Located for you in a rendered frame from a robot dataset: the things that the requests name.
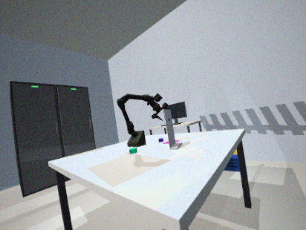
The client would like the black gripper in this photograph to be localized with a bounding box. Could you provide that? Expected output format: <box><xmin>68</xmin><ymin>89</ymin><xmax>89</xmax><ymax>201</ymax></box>
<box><xmin>152</xmin><ymin>102</ymin><xmax>168</xmax><ymax>121</ymax></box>

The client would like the small green block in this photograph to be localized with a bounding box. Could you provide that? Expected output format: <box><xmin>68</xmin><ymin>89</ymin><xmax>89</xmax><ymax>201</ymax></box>
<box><xmin>129</xmin><ymin>148</ymin><xmax>137</xmax><ymax>154</ymax></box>

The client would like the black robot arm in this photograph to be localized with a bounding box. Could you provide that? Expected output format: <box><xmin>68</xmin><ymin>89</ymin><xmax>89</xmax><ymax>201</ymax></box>
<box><xmin>117</xmin><ymin>93</ymin><xmax>162</xmax><ymax>138</ymax></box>

